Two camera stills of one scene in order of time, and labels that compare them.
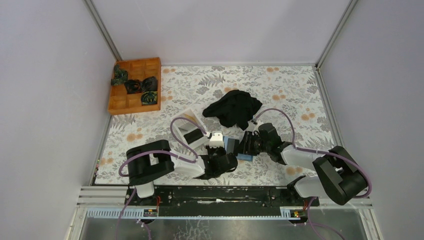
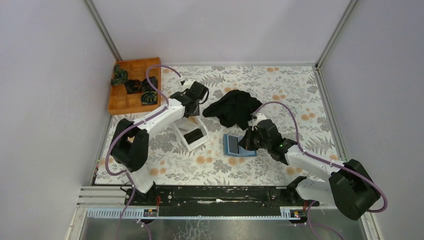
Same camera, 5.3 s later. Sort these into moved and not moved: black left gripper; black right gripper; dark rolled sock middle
Moved: black left gripper
Not moved: dark rolled sock middle; black right gripper
